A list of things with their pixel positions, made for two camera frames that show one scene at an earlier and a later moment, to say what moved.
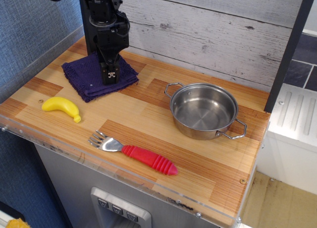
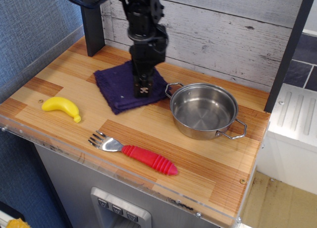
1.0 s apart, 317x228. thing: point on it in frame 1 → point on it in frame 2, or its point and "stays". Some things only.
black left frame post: x=90 y=33 stays
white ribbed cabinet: x=289 y=151 stays
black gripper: x=111 y=41 → x=147 y=52
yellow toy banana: x=61 y=104 stays
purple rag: x=84 y=76 → x=117 y=83
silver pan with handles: x=203 y=111 stays
